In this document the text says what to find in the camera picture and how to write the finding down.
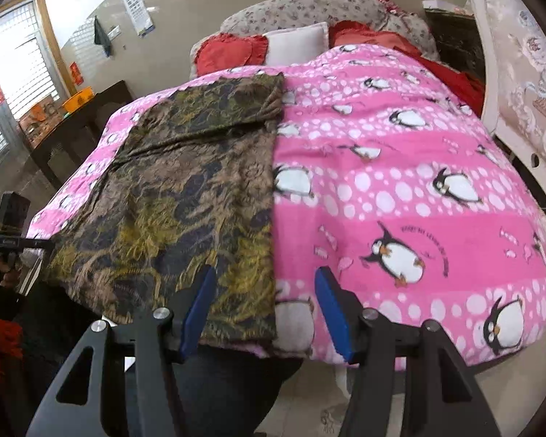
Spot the dark wooden table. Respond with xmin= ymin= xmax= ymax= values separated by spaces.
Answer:
xmin=25 ymin=79 xmax=135 ymax=188

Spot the white pillow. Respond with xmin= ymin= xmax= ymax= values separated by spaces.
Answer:
xmin=263 ymin=22 xmax=331 ymax=67

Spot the white ornate floral chair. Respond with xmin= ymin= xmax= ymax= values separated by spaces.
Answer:
xmin=468 ymin=0 xmax=546 ymax=276

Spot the dark board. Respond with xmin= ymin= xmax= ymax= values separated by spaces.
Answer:
xmin=422 ymin=7 xmax=487 ymax=88

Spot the red blanket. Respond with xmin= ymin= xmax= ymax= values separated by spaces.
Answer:
xmin=416 ymin=54 xmax=486 ymax=118

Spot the dark hanging cloth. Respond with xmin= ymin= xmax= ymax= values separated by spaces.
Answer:
xmin=93 ymin=15 xmax=114 ymax=56

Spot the floral fabric headboard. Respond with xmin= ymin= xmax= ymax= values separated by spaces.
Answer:
xmin=189 ymin=0 xmax=438 ymax=79

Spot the wall poster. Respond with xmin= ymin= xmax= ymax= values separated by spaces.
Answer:
xmin=120 ymin=0 xmax=156 ymax=38

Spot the orange box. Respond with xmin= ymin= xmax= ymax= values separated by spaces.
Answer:
xmin=62 ymin=86 xmax=96 ymax=113

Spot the brown patterned garment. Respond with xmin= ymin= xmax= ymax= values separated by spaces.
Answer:
xmin=43 ymin=72 xmax=286 ymax=344

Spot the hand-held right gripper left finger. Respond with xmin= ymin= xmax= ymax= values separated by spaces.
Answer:
xmin=25 ymin=266 xmax=219 ymax=437

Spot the red heart-shaped pillow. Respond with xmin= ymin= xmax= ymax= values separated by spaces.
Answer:
xmin=195 ymin=34 xmax=270 ymax=76

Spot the window with wooden frame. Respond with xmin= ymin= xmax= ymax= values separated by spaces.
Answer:
xmin=0 ymin=0 xmax=68 ymax=180

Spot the red ruffled pillow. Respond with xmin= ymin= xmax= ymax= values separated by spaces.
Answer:
xmin=329 ymin=20 xmax=422 ymax=58

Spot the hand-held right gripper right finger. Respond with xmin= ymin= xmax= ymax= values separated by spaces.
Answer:
xmin=314 ymin=267 xmax=502 ymax=437

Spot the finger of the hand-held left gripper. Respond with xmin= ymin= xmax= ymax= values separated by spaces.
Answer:
xmin=20 ymin=236 xmax=56 ymax=252

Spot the pink penguin print blanket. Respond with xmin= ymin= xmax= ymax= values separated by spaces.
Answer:
xmin=25 ymin=46 xmax=546 ymax=369

